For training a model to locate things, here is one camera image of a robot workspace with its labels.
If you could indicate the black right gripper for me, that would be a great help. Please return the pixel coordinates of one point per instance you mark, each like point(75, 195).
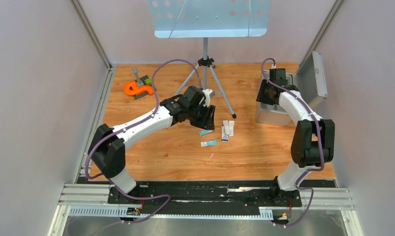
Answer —
point(260, 97)

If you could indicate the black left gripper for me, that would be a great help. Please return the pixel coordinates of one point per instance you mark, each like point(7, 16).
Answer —
point(207, 122)

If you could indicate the blue white sachet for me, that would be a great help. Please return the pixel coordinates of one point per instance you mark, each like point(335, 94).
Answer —
point(204, 132)
point(208, 143)

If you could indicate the white pad strips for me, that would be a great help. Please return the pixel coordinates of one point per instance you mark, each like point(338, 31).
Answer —
point(229, 127)

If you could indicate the small white blue box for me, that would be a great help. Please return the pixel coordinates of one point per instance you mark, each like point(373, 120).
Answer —
point(224, 136)

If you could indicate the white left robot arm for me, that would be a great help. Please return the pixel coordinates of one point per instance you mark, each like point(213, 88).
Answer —
point(109, 145)

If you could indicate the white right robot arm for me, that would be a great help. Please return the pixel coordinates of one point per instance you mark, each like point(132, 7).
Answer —
point(313, 140)

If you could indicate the grey metal case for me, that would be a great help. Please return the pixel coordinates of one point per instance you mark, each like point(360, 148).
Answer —
point(297, 105)

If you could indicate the orange grey toy fixture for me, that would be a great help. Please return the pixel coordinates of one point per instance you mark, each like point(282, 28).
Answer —
point(140, 87)

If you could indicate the blue music stand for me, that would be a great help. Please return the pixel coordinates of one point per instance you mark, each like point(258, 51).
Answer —
point(209, 19)

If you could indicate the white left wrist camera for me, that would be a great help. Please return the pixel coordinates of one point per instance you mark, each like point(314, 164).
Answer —
point(209, 94)

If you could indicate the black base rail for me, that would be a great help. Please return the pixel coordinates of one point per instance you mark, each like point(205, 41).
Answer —
point(235, 197)

